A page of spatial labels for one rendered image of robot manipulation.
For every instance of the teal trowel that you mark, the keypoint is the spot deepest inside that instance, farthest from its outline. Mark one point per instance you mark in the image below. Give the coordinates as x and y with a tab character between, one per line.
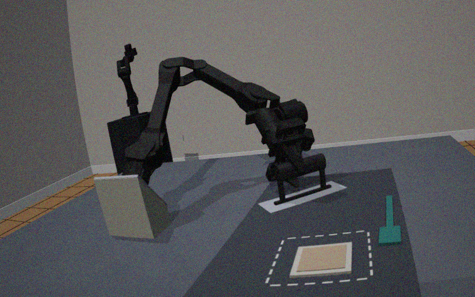
389	235

